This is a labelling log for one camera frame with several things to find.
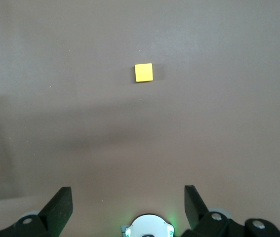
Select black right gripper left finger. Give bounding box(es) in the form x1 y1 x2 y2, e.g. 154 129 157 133
0 187 74 237

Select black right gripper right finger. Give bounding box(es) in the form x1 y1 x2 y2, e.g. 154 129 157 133
183 185 280 237

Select yellow cube block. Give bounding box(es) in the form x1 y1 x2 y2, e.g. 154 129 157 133
134 63 154 83

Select brown table cover mat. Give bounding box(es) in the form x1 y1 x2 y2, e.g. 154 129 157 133
0 0 280 237

